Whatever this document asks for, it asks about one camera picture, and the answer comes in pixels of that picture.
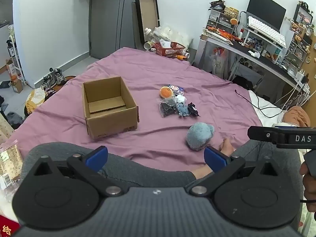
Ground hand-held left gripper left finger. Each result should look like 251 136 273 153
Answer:
22 146 129 198

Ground white monitor riser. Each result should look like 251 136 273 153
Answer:
243 26 283 52

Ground white keyboard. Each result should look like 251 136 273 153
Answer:
247 16 287 49

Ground dark grey door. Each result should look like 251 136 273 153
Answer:
88 0 151 60

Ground white storage rack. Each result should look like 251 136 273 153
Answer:
5 24 26 87

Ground wooden pegboard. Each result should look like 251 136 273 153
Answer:
0 108 16 144

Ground small blue plush toy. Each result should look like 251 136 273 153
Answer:
176 102 191 117

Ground person's left leg grey trousers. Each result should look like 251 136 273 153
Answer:
21 142 197 188

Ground person's right hand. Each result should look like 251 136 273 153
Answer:
299 162 316 213

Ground small desktop drawer unit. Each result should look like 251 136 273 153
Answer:
286 30 311 68

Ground cardboard box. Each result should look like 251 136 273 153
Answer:
82 76 139 139

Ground person's leg grey trousers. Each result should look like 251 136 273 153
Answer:
231 139 305 230
21 142 197 188

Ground large blue-grey plush toy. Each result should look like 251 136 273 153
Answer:
186 122 215 151

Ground person's right leg grey trousers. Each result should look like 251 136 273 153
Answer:
231 139 305 230

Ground dark toy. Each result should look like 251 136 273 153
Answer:
188 102 200 117

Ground pair of grey sneakers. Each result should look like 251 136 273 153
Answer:
40 68 68 90

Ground black beaded toy packet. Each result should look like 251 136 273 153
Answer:
159 99 177 118

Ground blue printed box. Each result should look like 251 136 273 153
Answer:
168 84 185 96

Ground flat cardboard tray black frame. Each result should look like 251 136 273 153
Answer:
134 0 160 45

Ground person's bare foot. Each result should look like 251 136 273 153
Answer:
192 138 235 179

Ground orange-brown cloth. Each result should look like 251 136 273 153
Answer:
282 106 311 128

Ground woven basket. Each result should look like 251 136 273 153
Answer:
224 6 240 18

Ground clear snack packet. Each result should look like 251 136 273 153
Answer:
0 139 24 191

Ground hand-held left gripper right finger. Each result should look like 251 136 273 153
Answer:
189 146 297 198

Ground white fluffy cushion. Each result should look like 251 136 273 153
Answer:
155 24 193 51

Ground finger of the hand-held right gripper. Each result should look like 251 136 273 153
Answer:
247 126 278 144

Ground red packet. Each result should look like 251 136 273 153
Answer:
0 214 21 237

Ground white power strip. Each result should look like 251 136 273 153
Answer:
287 69 310 90

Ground red plastic basket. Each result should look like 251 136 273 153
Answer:
154 42 186 58

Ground orange and green plush toy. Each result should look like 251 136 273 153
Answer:
160 86 173 99

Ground black top desk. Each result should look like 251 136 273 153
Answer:
198 33 310 92

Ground purple bed sheet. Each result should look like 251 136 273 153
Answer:
5 47 263 174

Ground decorated picture frame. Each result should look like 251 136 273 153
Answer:
293 1 314 28

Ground black cable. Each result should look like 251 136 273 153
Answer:
234 89 285 118

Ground white shopping bag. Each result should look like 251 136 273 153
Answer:
212 48 229 77

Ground black computer monitor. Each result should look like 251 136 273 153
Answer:
246 0 287 33

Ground white drawer organizer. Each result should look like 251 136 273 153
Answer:
207 8 239 34

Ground yellow and white bag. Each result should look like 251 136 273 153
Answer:
26 88 46 112

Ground white bed sheet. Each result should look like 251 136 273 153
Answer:
248 90 287 127

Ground small brown carton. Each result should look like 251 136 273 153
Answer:
10 79 23 94

